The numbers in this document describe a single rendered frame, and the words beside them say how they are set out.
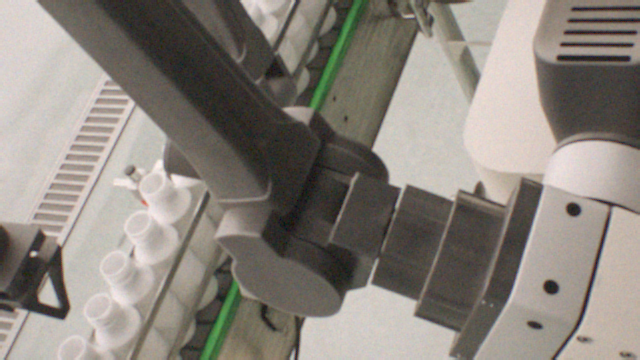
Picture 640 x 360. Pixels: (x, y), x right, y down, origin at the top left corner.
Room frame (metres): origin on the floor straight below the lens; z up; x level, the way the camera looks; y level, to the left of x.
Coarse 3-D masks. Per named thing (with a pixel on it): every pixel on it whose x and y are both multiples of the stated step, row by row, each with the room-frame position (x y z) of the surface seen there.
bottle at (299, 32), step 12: (264, 0) 1.38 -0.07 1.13; (276, 0) 1.37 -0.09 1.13; (288, 0) 1.37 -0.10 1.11; (264, 12) 1.37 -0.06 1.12; (276, 12) 1.36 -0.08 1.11; (300, 12) 1.39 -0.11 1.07; (300, 24) 1.37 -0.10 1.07; (288, 36) 1.36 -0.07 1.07; (300, 36) 1.36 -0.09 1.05; (300, 48) 1.36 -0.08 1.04
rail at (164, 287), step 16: (288, 16) 1.34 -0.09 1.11; (320, 16) 1.39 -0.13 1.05; (304, 64) 1.33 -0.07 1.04; (208, 192) 1.14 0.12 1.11; (192, 224) 1.11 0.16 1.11; (176, 256) 1.08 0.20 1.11; (208, 272) 1.09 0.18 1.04; (160, 288) 1.04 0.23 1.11; (160, 304) 1.03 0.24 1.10; (192, 304) 1.06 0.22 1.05; (192, 320) 1.04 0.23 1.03; (144, 336) 1.00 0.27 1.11; (176, 352) 1.01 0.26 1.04
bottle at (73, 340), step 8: (72, 336) 1.01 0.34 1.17; (80, 336) 1.00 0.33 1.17; (64, 344) 1.01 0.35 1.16; (72, 344) 1.01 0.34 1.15; (80, 344) 1.00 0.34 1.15; (88, 344) 0.99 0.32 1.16; (64, 352) 1.00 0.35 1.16; (72, 352) 1.01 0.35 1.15; (80, 352) 1.01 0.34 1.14; (88, 352) 0.98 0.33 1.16; (96, 352) 0.99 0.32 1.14; (104, 352) 1.00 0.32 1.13; (112, 352) 1.00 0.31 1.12
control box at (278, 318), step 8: (240, 288) 1.01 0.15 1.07; (248, 296) 1.00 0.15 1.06; (272, 312) 1.08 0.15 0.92; (280, 312) 1.09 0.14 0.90; (272, 320) 1.08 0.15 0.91; (280, 320) 1.09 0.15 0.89; (296, 320) 1.03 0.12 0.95; (280, 328) 1.08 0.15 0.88; (296, 328) 1.03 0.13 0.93; (296, 336) 1.03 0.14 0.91; (296, 344) 1.04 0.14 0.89; (296, 352) 1.04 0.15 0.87
